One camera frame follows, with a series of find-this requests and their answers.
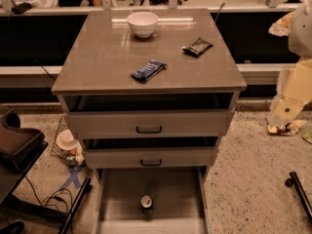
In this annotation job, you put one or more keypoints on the pepsi can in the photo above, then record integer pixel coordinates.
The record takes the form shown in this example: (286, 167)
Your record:
(147, 205)

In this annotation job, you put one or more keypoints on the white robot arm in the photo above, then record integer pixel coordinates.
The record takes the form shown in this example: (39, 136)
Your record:
(294, 88)

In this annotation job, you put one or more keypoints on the grey drawer cabinet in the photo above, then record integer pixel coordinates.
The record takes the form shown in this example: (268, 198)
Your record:
(96, 76)

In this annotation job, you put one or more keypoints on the top grey drawer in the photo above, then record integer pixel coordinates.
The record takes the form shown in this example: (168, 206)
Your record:
(131, 124)

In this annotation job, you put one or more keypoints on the grey drawer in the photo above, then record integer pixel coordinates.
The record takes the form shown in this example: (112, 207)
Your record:
(150, 157)
(131, 124)
(179, 202)

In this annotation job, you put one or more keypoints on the middle grey drawer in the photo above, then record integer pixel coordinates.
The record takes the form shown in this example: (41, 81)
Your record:
(150, 157)

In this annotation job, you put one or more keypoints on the bottom grey drawer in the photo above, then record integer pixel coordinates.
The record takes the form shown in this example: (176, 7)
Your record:
(179, 202)

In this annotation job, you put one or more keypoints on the blue snack bag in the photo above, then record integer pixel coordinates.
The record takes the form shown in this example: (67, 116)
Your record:
(148, 70)

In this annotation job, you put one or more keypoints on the black snack bag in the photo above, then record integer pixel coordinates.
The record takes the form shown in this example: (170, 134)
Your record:
(197, 48)

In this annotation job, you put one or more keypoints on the white bowl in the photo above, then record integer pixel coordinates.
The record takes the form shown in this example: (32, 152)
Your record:
(142, 24)

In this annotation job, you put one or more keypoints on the white cup in basket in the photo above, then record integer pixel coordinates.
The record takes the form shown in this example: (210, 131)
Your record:
(66, 141)

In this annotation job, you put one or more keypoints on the black stand leg left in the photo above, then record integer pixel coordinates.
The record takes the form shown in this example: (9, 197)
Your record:
(86, 185)

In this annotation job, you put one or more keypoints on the black stand leg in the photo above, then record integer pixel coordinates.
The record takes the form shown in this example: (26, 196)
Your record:
(293, 180)
(86, 185)

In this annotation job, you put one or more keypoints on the brown chip bag on floor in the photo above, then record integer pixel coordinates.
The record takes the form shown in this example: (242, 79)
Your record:
(290, 129)

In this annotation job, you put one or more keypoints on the green packet on floor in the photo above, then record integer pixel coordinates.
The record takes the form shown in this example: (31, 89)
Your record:
(307, 137)

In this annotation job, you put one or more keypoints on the black stand leg right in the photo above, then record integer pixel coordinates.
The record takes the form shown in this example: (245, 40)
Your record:
(293, 180)

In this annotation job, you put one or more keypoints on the black device on ledge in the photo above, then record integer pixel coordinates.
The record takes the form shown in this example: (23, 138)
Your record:
(21, 8)

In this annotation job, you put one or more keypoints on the wire basket with items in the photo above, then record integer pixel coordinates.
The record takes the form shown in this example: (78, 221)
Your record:
(71, 158)

